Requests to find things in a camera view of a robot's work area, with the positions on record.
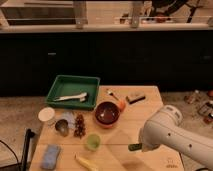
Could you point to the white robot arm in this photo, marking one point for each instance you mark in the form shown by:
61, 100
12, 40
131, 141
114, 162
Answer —
163, 128

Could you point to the green plastic cup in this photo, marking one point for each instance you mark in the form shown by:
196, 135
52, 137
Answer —
93, 142

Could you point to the metal cup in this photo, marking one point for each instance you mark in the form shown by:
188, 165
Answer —
62, 127

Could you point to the white round lid cup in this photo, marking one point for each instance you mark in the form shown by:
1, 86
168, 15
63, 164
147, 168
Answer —
47, 115

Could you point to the orange round fruit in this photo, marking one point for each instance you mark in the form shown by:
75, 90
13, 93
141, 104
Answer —
121, 105

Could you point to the dark red bowl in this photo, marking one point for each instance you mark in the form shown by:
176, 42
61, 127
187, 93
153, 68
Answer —
106, 114

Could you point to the green plastic tray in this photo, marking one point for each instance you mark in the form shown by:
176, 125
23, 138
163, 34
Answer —
69, 85

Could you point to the black brush block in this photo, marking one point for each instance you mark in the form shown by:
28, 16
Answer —
133, 98

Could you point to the clear plastic bag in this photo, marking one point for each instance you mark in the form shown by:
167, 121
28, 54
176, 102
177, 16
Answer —
69, 117

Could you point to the brown grape bunch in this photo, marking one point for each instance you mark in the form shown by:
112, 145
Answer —
80, 129

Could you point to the blue sponge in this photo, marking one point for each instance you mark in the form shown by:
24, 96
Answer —
49, 159

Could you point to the black chair frame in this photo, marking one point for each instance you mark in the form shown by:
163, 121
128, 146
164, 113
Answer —
22, 163

